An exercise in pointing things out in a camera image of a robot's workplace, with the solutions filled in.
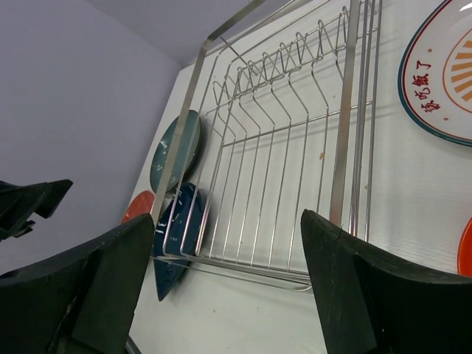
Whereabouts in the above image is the teal round plate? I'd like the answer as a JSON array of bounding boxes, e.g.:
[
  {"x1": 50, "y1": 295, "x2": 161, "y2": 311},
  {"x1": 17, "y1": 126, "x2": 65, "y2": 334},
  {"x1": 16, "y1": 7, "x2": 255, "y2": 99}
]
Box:
[{"x1": 150, "y1": 110, "x2": 201, "y2": 192}]

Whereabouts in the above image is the stainless wire dish rack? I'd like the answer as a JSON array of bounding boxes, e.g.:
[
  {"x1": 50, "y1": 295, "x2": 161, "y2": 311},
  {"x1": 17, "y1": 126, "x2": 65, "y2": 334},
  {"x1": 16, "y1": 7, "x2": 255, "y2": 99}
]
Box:
[{"x1": 152, "y1": 1, "x2": 383, "y2": 292}]

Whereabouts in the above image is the orange round plate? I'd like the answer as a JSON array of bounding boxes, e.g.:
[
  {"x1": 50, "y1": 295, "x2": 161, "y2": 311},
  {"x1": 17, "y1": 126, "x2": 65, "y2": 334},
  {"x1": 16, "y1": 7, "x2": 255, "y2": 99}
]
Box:
[{"x1": 457, "y1": 218, "x2": 472, "y2": 277}]

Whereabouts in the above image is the dark blue leaf dish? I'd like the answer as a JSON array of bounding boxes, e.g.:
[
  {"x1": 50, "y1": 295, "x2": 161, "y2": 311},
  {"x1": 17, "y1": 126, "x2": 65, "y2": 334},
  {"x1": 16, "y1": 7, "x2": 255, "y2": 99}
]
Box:
[{"x1": 153, "y1": 182, "x2": 204, "y2": 301}]

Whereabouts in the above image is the red and teal floral plate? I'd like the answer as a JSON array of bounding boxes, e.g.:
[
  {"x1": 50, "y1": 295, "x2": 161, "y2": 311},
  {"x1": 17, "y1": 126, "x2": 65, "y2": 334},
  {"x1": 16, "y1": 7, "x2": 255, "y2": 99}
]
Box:
[{"x1": 121, "y1": 190, "x2": 155, "y2": 223}]

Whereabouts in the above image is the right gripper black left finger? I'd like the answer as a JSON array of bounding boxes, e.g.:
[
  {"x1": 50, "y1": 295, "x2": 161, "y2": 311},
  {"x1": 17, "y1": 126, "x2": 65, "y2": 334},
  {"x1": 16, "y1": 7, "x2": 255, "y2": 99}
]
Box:
[{"x1": 1, "y1": 214, "x2": 154, "y2": 353}]

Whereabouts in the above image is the white plate with orange sunburst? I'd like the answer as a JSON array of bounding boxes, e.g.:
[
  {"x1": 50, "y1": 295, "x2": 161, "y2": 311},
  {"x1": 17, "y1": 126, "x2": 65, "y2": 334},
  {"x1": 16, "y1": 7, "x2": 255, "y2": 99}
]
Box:
[{"x1": 398, "y1": 1, "x2": 471, "y2": 147}]

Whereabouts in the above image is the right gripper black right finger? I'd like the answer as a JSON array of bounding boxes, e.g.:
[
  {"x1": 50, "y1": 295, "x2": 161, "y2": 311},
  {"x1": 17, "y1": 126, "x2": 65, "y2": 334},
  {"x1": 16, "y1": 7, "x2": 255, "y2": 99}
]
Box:
[{"x1": 301, "y1": 209, "x2": 471, "y2": 353}]

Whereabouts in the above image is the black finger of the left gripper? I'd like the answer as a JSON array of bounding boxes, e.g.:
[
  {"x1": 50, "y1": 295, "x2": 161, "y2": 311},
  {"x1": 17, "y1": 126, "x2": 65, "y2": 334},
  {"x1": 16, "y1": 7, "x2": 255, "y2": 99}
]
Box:
[{"x1": 1, "y1": 179, "x2": 73, "y2": 240}]

